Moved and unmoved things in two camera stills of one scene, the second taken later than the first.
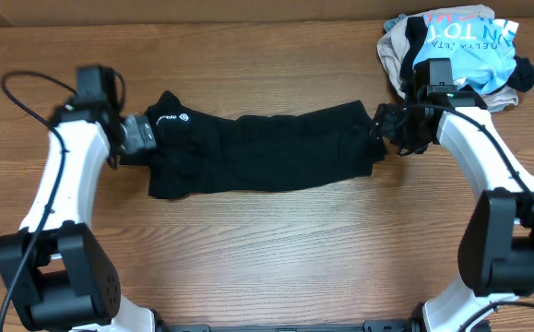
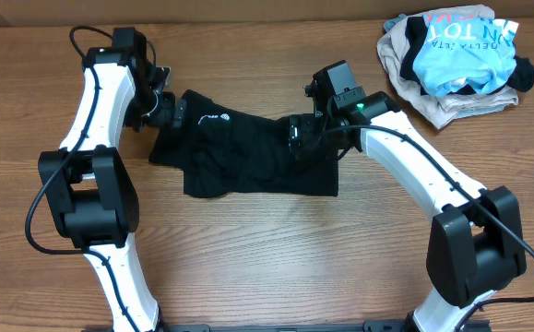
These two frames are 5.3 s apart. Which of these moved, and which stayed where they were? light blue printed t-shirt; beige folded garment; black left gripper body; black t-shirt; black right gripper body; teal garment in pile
Moved: black t-shirt; black right gripper body; black left gripper body
Stayed: teal garment in pile; light blue printed t-shirt; beige folded garment
